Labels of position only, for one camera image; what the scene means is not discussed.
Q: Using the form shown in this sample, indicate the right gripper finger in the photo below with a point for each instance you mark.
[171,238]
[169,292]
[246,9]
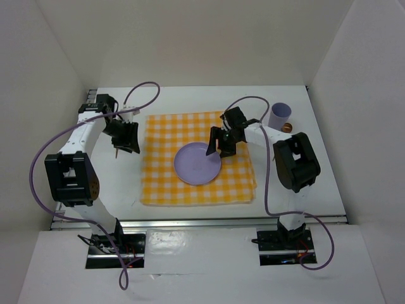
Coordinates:
[214,134]
[240,135]

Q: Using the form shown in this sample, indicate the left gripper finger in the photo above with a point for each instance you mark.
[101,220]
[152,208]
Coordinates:
[133,143]
[126,149]

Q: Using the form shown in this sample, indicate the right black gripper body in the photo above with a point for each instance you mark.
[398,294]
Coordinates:
[228,142]

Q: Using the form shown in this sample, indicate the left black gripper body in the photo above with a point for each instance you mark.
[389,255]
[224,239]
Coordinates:
[119,132]

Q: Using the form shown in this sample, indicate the yellow checkered cloth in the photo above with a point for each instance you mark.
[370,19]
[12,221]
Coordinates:
[164,136]

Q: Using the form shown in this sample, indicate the lavender plate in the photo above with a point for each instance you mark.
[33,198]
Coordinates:
[194,167]

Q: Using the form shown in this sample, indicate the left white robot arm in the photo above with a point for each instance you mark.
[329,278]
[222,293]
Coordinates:
[104,221]

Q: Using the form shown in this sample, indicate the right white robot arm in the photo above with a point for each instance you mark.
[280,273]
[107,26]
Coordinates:
[296,164]

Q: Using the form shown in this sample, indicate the lavender cup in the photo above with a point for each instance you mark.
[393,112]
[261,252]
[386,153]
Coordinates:
[279,115]

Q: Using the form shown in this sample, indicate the copper spoon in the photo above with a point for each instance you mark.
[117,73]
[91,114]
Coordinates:
[287,128]

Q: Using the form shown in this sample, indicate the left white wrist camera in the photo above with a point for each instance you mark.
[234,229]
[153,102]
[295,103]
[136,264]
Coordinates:
[127,113]

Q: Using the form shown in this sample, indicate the aluminium left rail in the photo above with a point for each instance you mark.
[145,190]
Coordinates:
[90,95]

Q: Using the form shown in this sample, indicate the aluminium rail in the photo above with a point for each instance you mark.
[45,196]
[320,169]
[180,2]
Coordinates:
[90,95]
[191,223]

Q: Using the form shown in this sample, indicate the aluminium front rail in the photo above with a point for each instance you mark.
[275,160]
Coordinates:
[191,223]

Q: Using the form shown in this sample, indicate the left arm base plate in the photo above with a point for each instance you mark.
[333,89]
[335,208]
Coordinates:
[101,254]

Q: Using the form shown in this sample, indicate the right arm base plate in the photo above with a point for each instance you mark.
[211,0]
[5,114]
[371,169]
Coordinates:
[272,251]

